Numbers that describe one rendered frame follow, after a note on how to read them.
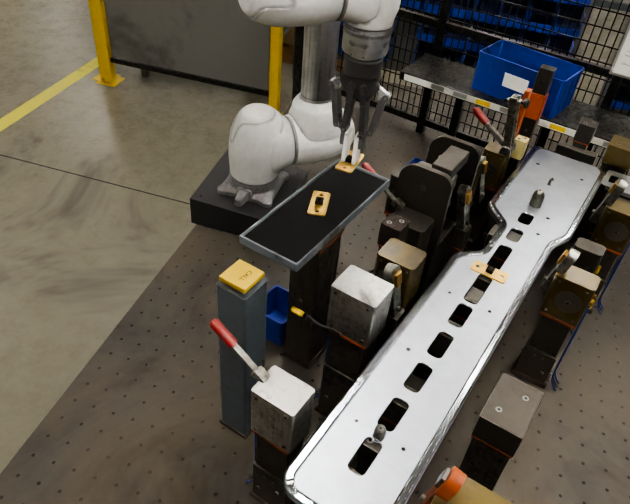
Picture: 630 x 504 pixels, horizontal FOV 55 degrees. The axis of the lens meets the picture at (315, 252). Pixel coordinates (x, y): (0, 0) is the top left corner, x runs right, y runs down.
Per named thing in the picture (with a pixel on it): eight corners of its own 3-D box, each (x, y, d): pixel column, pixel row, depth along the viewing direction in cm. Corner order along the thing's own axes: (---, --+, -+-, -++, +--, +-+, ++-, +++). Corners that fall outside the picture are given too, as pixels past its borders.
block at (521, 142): (492, 240, 198) (526, 142, 174) (482, 235, 199) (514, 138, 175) (496, 234, 200) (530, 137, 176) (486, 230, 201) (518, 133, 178)
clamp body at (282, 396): (283, 521, 122) (292, 418, 99) (237, 489, 127) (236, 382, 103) (303, 493, 127) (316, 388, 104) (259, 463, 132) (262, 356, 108)
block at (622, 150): (590, 247, 199) (636, 153, 175) (566, 238, 202) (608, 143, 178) (596, 235, 204) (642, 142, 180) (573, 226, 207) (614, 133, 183)
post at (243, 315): (245, 439, 135) (245, 302, 107) (219, 422, 138) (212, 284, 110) (265, 416, 140) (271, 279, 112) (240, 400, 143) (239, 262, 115)
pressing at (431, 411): (390, 568, 89) (391, 564, 88) (268, 484, 97) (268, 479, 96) (607, 172, 180) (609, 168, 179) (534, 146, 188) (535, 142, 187)
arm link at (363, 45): (383, 36, 106) (378, 68, 110) (399, 20, 113) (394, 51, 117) (336, 24, 109) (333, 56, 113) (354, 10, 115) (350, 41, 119)
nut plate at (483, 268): (509, 275, 139) (510, 271, 138) (503, 284, 137) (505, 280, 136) (475, 260, 142) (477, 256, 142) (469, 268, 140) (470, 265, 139)
